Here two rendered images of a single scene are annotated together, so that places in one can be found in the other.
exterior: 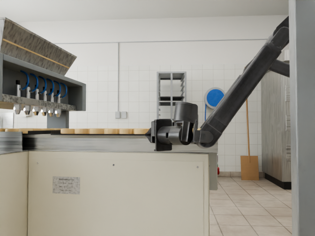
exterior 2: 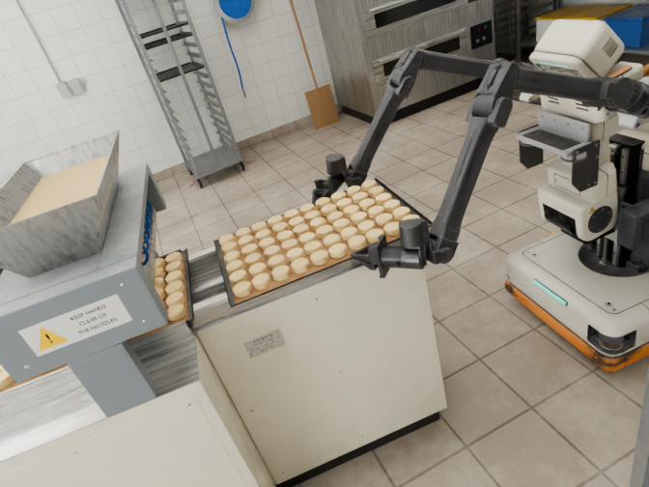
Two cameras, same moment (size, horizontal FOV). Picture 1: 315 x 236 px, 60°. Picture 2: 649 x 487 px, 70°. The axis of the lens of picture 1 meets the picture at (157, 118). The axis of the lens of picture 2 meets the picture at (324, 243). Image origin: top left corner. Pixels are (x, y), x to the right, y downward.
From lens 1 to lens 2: 0.81 m
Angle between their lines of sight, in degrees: 37
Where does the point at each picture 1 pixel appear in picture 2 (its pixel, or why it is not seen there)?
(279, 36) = (501, 112)
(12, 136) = (174, 332)
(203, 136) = (444, 256)
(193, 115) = (425, 235)
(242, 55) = not seen: outside the picture
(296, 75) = not seen: outside the picture
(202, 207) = (422, 295)
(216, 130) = (452, 242)
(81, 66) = not seen: outside the picture
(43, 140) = (210, 311)
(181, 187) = (398, 286)
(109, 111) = (42, 87)
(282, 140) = (365, 56)
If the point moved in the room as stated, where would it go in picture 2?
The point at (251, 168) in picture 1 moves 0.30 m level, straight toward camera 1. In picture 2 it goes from (324, 107) to (328, 114)
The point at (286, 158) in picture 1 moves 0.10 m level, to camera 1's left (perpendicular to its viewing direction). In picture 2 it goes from (376, 83) to (367, 86)
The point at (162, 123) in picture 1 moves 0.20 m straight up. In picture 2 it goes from (380, 246) to (366, 178)
